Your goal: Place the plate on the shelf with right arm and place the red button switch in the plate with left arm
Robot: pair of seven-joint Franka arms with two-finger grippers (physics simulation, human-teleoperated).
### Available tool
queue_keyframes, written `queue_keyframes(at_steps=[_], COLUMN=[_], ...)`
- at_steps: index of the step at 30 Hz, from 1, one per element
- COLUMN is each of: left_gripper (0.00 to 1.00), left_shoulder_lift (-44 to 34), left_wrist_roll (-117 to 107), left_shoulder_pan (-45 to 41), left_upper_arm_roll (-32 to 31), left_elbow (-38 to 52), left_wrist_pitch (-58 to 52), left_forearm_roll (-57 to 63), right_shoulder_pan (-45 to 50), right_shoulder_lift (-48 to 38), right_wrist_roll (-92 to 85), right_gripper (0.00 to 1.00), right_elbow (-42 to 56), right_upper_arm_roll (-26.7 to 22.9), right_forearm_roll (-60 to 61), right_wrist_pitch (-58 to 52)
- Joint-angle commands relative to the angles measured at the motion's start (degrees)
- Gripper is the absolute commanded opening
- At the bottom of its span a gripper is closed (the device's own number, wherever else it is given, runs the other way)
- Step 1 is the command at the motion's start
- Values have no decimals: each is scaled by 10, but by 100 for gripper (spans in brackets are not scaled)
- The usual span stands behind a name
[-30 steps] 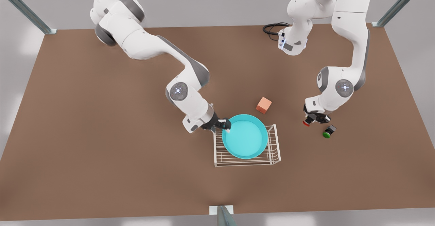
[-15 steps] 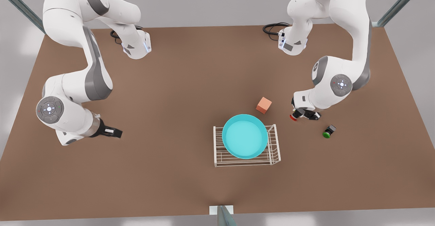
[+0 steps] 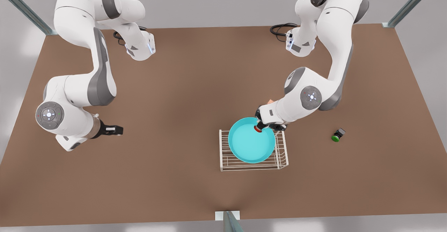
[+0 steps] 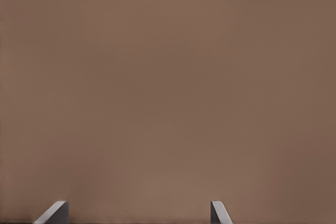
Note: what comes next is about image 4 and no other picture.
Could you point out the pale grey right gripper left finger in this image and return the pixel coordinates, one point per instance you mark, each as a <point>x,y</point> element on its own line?
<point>56,213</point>

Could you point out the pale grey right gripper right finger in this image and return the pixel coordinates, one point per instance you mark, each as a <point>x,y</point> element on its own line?
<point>218,213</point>

